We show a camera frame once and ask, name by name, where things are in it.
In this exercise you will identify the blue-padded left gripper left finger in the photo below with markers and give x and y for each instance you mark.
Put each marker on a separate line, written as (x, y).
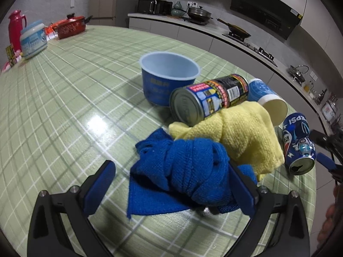
(95, 187)

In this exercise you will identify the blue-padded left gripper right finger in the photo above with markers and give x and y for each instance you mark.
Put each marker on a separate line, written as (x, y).
(243, 184)

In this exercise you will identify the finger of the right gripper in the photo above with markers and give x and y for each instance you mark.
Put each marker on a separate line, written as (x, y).
(327, 162)
(320, 139)

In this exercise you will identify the blue pepsi can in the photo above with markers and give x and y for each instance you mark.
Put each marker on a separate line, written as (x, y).
(299, 150)

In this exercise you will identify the yellow towel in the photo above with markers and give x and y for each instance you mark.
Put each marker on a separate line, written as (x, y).
(245, 131)

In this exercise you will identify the blue towel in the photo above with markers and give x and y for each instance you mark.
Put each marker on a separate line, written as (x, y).
(177, 175)

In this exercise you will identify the blue white paper cup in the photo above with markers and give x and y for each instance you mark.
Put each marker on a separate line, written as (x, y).
(261, 93)

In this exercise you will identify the black labelled tin can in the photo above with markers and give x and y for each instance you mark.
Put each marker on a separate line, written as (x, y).
(194, 103)

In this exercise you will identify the blue plastic bowl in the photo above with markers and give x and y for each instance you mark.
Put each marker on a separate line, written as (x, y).
(163, 72)

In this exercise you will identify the person's right hand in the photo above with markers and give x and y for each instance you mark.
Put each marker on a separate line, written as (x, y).
(333, 214)

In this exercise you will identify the black utensil holder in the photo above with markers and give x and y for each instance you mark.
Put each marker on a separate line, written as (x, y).
(336, 124)

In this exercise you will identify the white rice cooker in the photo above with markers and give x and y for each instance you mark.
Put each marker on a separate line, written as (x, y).
(329, 108)

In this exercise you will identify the dark sauce bottle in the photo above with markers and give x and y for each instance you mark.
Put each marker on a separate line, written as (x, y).
(320, 97)

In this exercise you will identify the oil bottle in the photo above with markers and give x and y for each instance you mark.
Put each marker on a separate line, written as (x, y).
(308, 86)

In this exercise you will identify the green checkered tablecloth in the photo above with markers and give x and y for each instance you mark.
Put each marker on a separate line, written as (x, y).
(80, 102)

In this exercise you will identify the gas stove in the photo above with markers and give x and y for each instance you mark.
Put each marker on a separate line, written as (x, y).
(259, 50)

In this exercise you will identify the black range hood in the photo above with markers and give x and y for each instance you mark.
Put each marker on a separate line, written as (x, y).
(273, 14)

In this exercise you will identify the frying pan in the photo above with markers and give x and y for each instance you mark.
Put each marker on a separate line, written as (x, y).
(235, 30)

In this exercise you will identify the white blue plastic tub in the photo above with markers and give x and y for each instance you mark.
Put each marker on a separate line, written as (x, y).
(33, 39)

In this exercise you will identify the red enamel pot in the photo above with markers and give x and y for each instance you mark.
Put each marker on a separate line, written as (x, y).
(71, 26)

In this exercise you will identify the black lidded wok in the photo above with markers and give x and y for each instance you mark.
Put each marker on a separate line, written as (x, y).
(198, 14)

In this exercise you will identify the red thermos jug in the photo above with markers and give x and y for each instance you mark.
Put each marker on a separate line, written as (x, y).
(16, 24)

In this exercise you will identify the grey refrigerator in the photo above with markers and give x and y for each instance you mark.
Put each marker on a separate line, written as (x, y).
(107, 0)

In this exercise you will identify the black microwave oven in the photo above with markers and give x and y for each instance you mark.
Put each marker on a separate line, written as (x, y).
(155, 7)

